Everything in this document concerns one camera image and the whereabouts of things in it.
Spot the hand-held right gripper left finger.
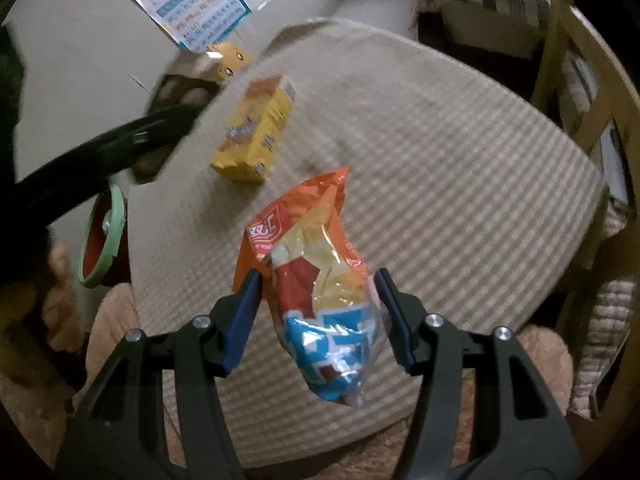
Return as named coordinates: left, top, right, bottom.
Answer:
left=55, top=270, right=263, bottom=480

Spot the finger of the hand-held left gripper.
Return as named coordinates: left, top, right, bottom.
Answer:
left=15, top=104, right=201, bottom=231

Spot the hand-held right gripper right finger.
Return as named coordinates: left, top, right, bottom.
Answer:
left=374, top=267, right=586, bottom=480

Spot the green bin with red inside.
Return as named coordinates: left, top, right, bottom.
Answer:
left=76, top=184, right=127, bottom=290

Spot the orange and blue snack bag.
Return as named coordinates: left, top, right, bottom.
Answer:
left=232, top=169, right=389, bottom=407

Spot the yellow and orange carton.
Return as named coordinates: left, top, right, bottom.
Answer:
left=210, top=74, right=297, bottom=183

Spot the yellow duck potty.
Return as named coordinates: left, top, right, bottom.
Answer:
left=150, top=42, right=251, bottom=111

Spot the wooden chair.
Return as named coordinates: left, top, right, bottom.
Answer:
left=529, top=0, right=640, bottom=461

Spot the blue wall poster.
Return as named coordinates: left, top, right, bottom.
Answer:
left=104, top=0, right=253, bottom=54

